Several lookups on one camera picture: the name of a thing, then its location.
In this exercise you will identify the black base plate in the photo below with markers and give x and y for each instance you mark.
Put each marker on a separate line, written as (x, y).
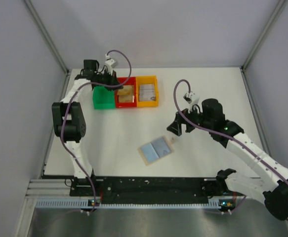
(149, 190)

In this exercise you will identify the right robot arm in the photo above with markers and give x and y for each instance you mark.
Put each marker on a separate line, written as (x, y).
(270, 189)

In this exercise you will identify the beige card holders stack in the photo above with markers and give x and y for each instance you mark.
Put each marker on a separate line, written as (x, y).
(126, 99)

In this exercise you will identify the beige card holder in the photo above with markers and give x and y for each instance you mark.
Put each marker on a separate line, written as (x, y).
(146, 161)

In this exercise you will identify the red plastic bin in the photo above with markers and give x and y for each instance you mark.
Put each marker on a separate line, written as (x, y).
(131, 81)

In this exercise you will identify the right aluminium corner post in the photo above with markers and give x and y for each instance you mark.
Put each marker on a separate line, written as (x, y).
(272, 19)

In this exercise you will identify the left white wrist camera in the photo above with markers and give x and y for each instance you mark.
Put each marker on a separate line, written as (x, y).
(110, 63)

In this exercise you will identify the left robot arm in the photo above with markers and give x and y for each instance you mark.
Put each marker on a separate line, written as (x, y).
(70, 114)

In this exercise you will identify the white slotted cable duct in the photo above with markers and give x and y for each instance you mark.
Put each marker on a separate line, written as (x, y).
(214, 203)

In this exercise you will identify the yellow plastic bin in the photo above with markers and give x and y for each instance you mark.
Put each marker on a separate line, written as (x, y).
(147, 80)

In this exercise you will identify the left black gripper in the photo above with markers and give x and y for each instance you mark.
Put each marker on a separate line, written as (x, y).
(111, 82)

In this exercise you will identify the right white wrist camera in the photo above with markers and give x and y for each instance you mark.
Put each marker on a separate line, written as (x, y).
(192, 99)

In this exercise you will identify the aluminium corner post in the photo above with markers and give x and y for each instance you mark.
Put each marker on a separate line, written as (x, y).
(272, 19)
(45, 35)

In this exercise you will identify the green plastic bin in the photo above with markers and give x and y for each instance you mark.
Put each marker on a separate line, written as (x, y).
(103, 98)

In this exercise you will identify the stack of cards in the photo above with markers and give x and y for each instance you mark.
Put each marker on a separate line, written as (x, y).
(147, 93)

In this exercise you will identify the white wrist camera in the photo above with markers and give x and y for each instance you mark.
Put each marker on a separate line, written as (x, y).
(110, 63)
(192, 99)

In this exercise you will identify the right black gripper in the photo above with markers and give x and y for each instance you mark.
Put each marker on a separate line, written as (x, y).
(185, 123)

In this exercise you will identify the left aluminium corner post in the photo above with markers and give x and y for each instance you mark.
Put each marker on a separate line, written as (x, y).
(45, 35)

